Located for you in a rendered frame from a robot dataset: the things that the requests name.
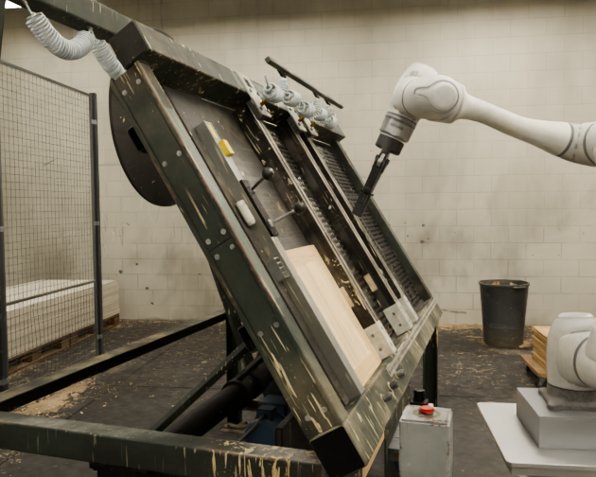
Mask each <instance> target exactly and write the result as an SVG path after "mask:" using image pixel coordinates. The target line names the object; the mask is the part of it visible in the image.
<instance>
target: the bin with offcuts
mask: <svg viewBox="0 0 596 477"><path fill-rule="evenodd" d="M478 284H480V294H481V305H482V329H483V340H484V342H485V343H486V344H487V345H491V346H496V347H519V346H520V345H523V339H524V329H525V317H526V309H527V300H528V290H529V286H530V282H527V281H523V280H514V279H487V280H480V281H479V282H478Z"/></svg>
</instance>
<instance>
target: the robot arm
mask: <svg viewBox="0 0 596 477"><path fill-rule="evenodd" d="M420 119H426V120H427V121H432V122H441V123H447V124H452V123H453V122H454V121H456V120H457V119H468V120H472V121H476V122H479V123H482V124H484V125H486V126H488V127H490V128H492V129H495V130H497V131H499V132H501V133H504V134H507V135H509V136H512V137H514V138H516V139H519V140H521V141H524V142H526V143H529V144H531V145H533V146H535V147H537V148H539V149H542V150H544V151H545V152H547V153H549V154H551V155H554V156H556V157H559V158H561V159H564V160H566V161H569V162H572V163H575V164H579V165H584V166H588V167H594V168H596V121H595V122H589V123H583V124H582V125H581V124H573V123H568V122H557V121H545V120H536V119H531V118H527V117H523V116H520V115H516V114H513V113H511V112H509V111H506V110H504V109H501V108H500V107H498V106H495V105H493V104H490V103H488V102H486V101H483V100H481V99H478V98H476V97H473V96H471V95H469V94H468V93H467V92H466V90H465V86H464V85H462V84H461V83H459V82H457V81H455V80H454V79H452V78H450V77H447V76H443V75H437V72H436V70H435V69H434V68H432V67H431V66H429V65H427V64H424V63H421V62H415V63H413V64H412V65H410V66H409V68H408V69H407V70H406V71H405V72H404V74H403V75H402V76H401V78H400V80H399V81H398V83H397V85H396V87H395V89H394V92H393V94H392V97H391V99H390V104H389V108H388V111H387V114H386V115H385V117H384V119H383V121H382V125H381V127H380V128H379V130H380V131H381V132H382V133H380V134H379V136H378V138H377V142H376V143H375V145H376V146H377V147H378V148H380V149H381V152H380V154H379V155H378V154H377V155H376V157H375V162H374V163H373V165H372V169H371V171H370V174H369V176H368V178H367V180H366V183H365V185H364V187H363V188H362V189H360V191H361V193H360V195H359V198H358V200H357V202H356V204H355V206H354V208H353V210H352V214H354V215H356V216H358V217H360V218H361V216H362V214H363V212H364V210H365V208H366V206H367V204H368V203H369V201H370V198H371V196H374V194H372V193H373V192H374V189H375V187H376V185H377V182H378V180H379V178H380V176H381V174H382V173H383V172H384V170H385V168H386V167H387V166H388V165H389V163H390V160H389V159H388V158H389V156H390V154H393V155H397V156H398V155H399V154H400V152H401V151H402V149H403V147H404V144H403V142H404V143H408V142H409V140H410V138H411V136H412V133H413V131H414V129H415V127H416V125H417V123H418V121H419V120H420ZM546 366H547V387H541V388H538V394H540V395H541V396H542V397H543V398H544V400H545V401H546V403H547V408H548V409H550V410H555V411H557V410H567V411H583V412H596V317H594V316H593V315H592V314H590V313H584V312H566V313H560V314H559V315H558V316H557V318H555V319H554V320H553V322H552V325H551V327H550V330H549V333H548V339H547V352H546Z"/></svg>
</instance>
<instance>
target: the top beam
mask: <svg viewBox="0 0 596 477"><path fill-rule="evenodd" d="M109 44H110V45H111V47H112V49H113V51H114V53H115V55H116V57H117V58H118V59H119V61H120V63H121V65H122V66H123V68H124V70H128V69H129V68H131V67H132V66H133V64H134V63H135V62H136V61H138V60H142V61H144V62H148V63H149V67H150V69H151V70H152V72H153V74H154V76H155V77H156V79H157V80H158V82H160V83H163V84H165V85H168V86H170V87H173V88H176V89H178V90H181V91H184V92H187V93H188V94H191V95H194V96H197V97H201V98H204V99H207V100H209V101H212V102H215V103H217V104H219V105H222V106H225V107H227V108H230V109H233V110H236V109H238V108H239V107H241V106H242V105H244V104H245V103H247V102H248V101H249V100H251V97H250V95H249V94H248V92H247V90H246V88H245V87H244V85H243V84H242V82H241V80H240V78H239V77H238V75H237V72H235V71H233V70H231V69H229V68H227V67H225V66H224V65H222V64H220V63H218V62H215V61H213V60H211V59H209V58H207V57H205V56H203V55H202V54H200V53H198V52H196V51H194V50H192V49H190V48H189V47H187V46H185V45H183V44H180V43H178V42H176V41H174V40H172V39H170V38H168V37H167V36H165V35H163V34H161V33H159V32H157V31H155V30H153V29H152V28H150V27H148V26H145V25H143V24H141V23H139V22H137V21H135V20H132V21H131V22H129V23H128V24H127V25H126V26H125V27H123V28H122V29H121V30H120V31H119V32H118V33H116V34H115V35H114V36H113V37H112V39H110V41H109ZM249 80H250V81H251V83H252V85H253V86H254V88H255V90H256V92H258V93H259V94H260V98H261V100H262V101H263V100H264V99H265V98H264V96H263V95H262V89H263V87H264V86H262V85H260V84H259V83H257V82H255V81H253V80H251V79H249ZM265 106H266V108H267V110H268V109H269V110H270V115H271V116H272V117H271V118H269V117H267V118H266V119H264V121H266V122H269V123H272V124H274V125H276V126H278V125H279V124H281V123H282V122H283V121H285V120H286V119H288V118H289V117H291V115H290V113H289V111H288V109H287V108H286V106H285V105H284V103H283V101H280V102H279V103H276V104H274V103H271V102H268V103H266V104H265ZM313 128H314V129H315V130H317V134H318V135H319V136H314V137H313V139H315V140H318V141H321V142H324V143H326V144H328V145H331V144H332V143H333V142H335V141H337V140H338V141H342V140H343V139H344V138H345V135H344V133H343V132H342V130H341V128H340V126H339V125H337V127H336V128H334V129H328V128H326V127H325V126H322V125H319V123H317V124H316V125H315V126H313Z"/></svg>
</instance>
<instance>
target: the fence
mask: <svg viewBox="0 0 596 477"><path fill-rule="evenodd" d="M207 124H209V125H211V126H212V128H213V129H214V127H213V125H212V123H210V122H207V121H203V122H202V123H201V124H199V125H198V126H197V127H195V130H196V132H197V134H198V135H199V137H200V139H201V141H202V143H203V144H204V146H205V147H206V149H207V151H208V153H209V154H210V156H211V158H212V160H213V161H214V163H215V165H216V167H217V168H218V170H219V173H220V174H221V176H222V178H223V180H224V181H225V183H226V184H227V185H228V187H229V189H230V191H231V192H232V194H233V196H234V198H235V199H236V201H237V202H239V201H241V200H244V202H245V203H246V204H247V206H248V208H249V210H250V211H251V214H252V215H253V217H254V220H255V224H254V225H252V226H251V227H252V229H253V231H254V233H255V235H256V237H257V238H258V240H259V242H260V244H261V245H262V247H263V249H264V251H265V252H266V254H267V256H268V258H269V259H272V258H273V257H279V258H280V260H281V262H282V264H283V265H284V267H285V269H286V271H287V272H288V274H289V277H288V278H286V279H285V280H283V281H282V282H283V283H284V285H285V287H286V289H287V290H288V292H289V295H290V296H291V298H292V300H293V302H294V303H295V305H296V307H297V309H298V310H299V311H300V313H301V315H302V316H303V318H304V320H305V322H306V323H307V326H308V328H309V329H310V331H311V333H312V335H313V336H314V338H315V340H316V342H317V343H318V345H319V347H320V348H321V350H322V351H323V353H324V355H325V357H326V359H327V361H328V362H329V364H330V366H331V368H332V369H333V371H334V373H335V374H336V376H337V378H338V380H339V381H340V383H341V385H342V387H343V389H344V391H345V393H346V394H347V395H348V397H349V399H350V400H351V399H353V398H356V397H358V396H360V395H361V394H362V393H363V391H364V390H365V389H364V387H363V385H362V384H361V382H360V380H359V378H358V376H357V374H356V373H355V371H354V369H353V367H352V366H351V364H350V362H349V361H348V360H347V358H346V356H345V354H344V353H343V351H342V349H341V347H340V345H339V343H338V342H337V340H336V338H335V336H334V335H333V333H332V331H331V330H330V328H329V326H328V324H327V323H326V321H325V319H324V317H323V315H322V314H321V312H320V311H319V309H318V307H317V306H316V304H315V302H314V300H313V299H312V297H311V295H310V293H309V292H308V290H307V288H306V286H305V284H304V282H303V281H302V279H301V277H300V275H299V274H298V273H297V271H296V269H295V268H294V266H293V264H292V263H291V261H290V259H289V257H288V255H287V253H286V251H285V250H284V248H283V246H282V244H281V243H280V241H279V239H278V238H277V237H271V235H270V234H269V232H268V230H267V229H266V227H265V225H264V223H263V222H262V220H261V219H260V217H259V216H258V214H257V212H256V210H255V209H254V206H253V204H252V203H251V201H250V199H249V198H248V196H247V194H246V192H245V191H244V189H243V187H242V185H241V184H240V182H239V181H240V180H244V179H243V178H242V176H241V174H240V172H239V171H238V169H237V166H236V165H235V163H234V161H233V159H232V158H231V156H230V157H227V156H225V154H224V153H223V151H222V149H221V147H220V146H219V141H220V138H219V135H218V134H217V136H218V138H216V137H215V136H214V135H213V134H212V132H211V130H210V129H209V127H208V125H207ZM214 131H215V133H217V132H216V130H215V129H214Z"/></svg>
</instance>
